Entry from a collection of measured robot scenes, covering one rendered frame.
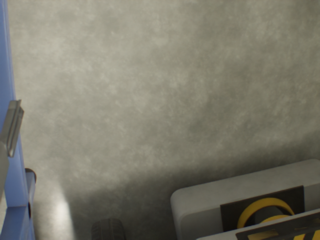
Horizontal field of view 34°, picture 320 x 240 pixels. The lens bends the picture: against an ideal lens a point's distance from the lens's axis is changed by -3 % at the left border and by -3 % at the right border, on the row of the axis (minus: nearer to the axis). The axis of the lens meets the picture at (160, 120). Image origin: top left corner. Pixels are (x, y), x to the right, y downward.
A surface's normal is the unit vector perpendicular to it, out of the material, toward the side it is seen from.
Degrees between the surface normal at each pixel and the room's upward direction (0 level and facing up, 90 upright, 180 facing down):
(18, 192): 0
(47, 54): 0
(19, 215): 90
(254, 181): 90
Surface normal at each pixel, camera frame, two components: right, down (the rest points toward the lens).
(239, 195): -0.16, -0.92
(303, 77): 0.14, 0.32
